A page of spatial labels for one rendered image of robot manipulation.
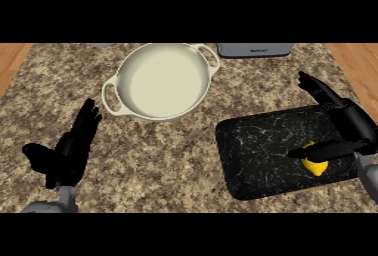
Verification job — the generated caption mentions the black marble tray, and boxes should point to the black marble tray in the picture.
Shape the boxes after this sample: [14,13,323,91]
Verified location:
[214,104,361,201]

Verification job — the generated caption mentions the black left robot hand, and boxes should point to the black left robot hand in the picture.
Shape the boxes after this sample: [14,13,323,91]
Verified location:
[20,97,103,190]

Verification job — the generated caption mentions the white oval pot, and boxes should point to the white oval pot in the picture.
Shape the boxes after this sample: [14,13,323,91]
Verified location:
[100,43,222,122]

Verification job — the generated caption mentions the grey appliance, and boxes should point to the grey appliance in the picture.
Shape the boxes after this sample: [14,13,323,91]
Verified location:
[215,43,292,59]

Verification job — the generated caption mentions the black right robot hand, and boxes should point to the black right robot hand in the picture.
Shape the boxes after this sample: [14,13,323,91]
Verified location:
[286,70,378,160]

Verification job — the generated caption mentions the yellow lemon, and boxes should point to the yellow lemon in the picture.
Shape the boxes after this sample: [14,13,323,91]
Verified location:
[299,141,330,178]

